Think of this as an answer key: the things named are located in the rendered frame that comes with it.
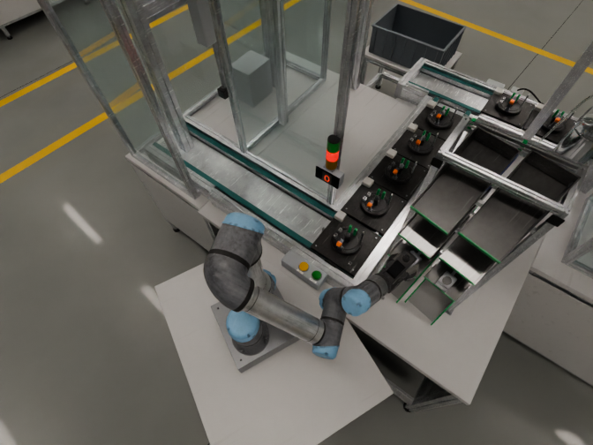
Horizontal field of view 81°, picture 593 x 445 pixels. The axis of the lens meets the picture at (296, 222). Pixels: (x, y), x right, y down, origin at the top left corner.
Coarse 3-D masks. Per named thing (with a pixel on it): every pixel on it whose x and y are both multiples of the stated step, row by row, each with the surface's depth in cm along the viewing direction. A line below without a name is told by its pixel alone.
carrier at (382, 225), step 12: (372, 180) 175; (360, 192) 174; (372, 192) 171; (384, 192) 165; (348, 204) 170; (360, 204) 169; (372, 204) 168; (384, 204) 167; (396, 204) 170; (360, 216) 166; (372, 216) 166; (384, 216) 166; (396, 216) 166; (372, 228) 163; (384, 228) 163
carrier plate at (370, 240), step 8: (328, 224) 164; (336, 224) 164; (344, 224) 164; (352, 224) 164; (360, 224) 164; (328, 232) 162; (360, 232) 162; (368, 232) 162; (320, 240) 160; (328, 240) 160; (368, 240) 159; (376, 240) 159; (312, 248) 158; (320, 248) 158; (328, 248) 157; (360, 248) 157; (368, 248) 157; (328, 256) 155; (336, 256) 155; (344, 256) 155; (352, 256) 155; (360, 256) 155; (368, 256) 155; (336, 264) 154; (344, 264) 153; (352, 264) 153; (360, 264) 153; (352, 272) 151
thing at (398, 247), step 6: (468, 216) 119; (462, 222) 119; (402, 240) 131; (396, 246) 131; (402, 246) 130; (408, 246) 129; (390, 252) 129; (396, 252) 130; (438, 252) 122; (426, 258) 126; (432, 258) 124; (420, 264) 127; (426, 264) 124; (420, 270) 126; (414, 276) 124
